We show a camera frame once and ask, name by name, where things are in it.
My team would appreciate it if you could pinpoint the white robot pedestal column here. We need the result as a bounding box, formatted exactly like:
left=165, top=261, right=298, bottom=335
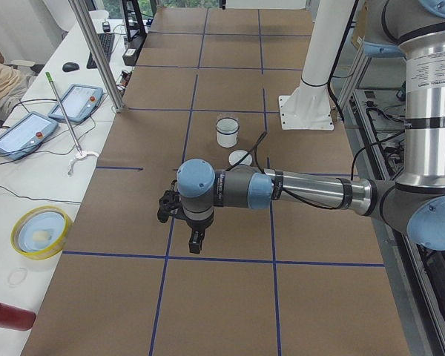
left=279, top=0, right=357, bottom=131

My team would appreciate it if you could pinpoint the red bottle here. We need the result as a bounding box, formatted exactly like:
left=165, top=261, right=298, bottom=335
left=0, top=303, right=36, bottom=331

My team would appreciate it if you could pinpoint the black keyboard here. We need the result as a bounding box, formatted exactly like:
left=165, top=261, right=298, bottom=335
left=86, top=32, right=116, bottom=70

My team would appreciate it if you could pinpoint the blue teach pendant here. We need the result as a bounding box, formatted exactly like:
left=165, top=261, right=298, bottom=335
left=61, top=84, right=104, bottom=123
left=0, top=111, right=58, bottom=160

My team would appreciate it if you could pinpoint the black computer mouse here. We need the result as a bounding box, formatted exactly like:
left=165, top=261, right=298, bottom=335
left=62, top=62, right=80, bottom=73

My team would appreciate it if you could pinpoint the seated person beige shirt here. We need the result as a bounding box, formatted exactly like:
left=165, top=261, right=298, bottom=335
left=0, top=52, right=36, bottom=116

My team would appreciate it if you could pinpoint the silver rod green tip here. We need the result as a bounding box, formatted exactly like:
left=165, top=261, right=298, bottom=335
left=45, top=71, right=82, bottom=157

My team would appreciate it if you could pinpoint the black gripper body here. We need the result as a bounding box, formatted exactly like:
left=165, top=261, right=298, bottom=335
left=183, top=209, right=214, bottom=241

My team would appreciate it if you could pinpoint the yellow rimmed bowl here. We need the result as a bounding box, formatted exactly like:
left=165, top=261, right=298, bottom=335
left=10, top=205, right=73, bottom=260

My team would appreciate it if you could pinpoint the white enamel cup blue rim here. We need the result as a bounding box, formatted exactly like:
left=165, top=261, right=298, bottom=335
left=216, top=116, right=240, bottom=148

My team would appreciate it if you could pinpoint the near blue teach pendant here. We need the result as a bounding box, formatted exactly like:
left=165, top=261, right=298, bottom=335
left=0, top=111, right=58, bottom=160

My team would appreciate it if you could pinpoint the aluminium frame post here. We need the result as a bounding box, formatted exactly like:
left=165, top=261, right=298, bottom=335
left=68, top=0, right=124, bottom=113

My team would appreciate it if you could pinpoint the black camera cable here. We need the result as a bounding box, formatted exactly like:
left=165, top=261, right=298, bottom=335
left=240, top=131, right=352, bottom=211

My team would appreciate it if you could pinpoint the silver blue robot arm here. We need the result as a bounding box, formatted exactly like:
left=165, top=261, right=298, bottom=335
left=158, top=1, right=445, bottom=253

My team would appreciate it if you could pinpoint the far blue teach pendant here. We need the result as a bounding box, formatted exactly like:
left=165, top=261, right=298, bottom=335
left=61, top=84, right=104, bottom=123

